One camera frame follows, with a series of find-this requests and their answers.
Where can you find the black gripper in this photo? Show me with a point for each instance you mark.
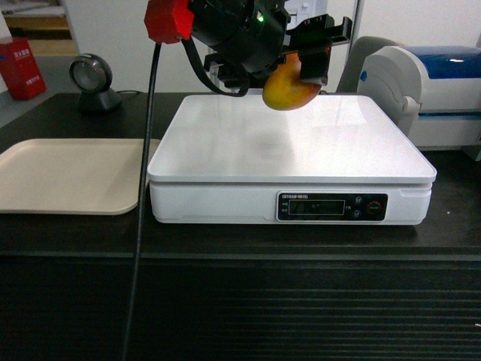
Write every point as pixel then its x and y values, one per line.
pixel 312 40

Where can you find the red yellow mango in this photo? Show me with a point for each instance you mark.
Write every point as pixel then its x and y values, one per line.
pixel 284 90

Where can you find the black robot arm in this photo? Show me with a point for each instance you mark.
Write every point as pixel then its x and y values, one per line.
pixel 169 22

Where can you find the white checkout scale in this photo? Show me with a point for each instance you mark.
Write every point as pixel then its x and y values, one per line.
pixel 337 160

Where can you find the black checkout counter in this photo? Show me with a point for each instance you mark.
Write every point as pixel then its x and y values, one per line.
pixel 259 292

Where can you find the white receipt printer kiosk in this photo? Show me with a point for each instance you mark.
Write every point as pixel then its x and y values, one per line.
pixel 252 39

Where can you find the white blue label printer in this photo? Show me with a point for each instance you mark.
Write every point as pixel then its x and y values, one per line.
pixel 432 94

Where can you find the black barcode scanner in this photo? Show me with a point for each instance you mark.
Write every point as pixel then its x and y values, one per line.
pixel 93 76

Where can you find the red fire extinguisher box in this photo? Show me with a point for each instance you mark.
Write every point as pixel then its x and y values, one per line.
pixel 20 70

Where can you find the beige plastic tray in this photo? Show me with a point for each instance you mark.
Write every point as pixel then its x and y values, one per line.
pixel 83 176

